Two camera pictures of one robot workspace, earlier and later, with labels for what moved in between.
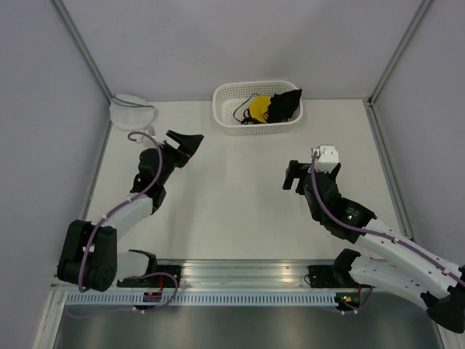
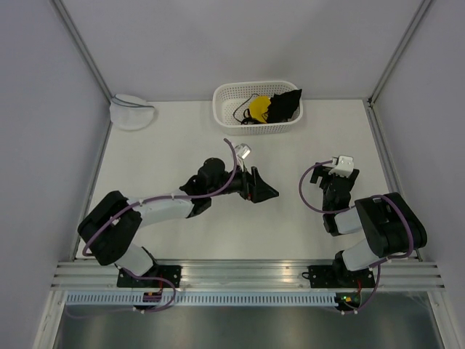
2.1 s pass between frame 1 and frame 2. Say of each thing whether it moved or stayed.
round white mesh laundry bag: stayed
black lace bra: stayed
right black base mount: stayed
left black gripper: moved
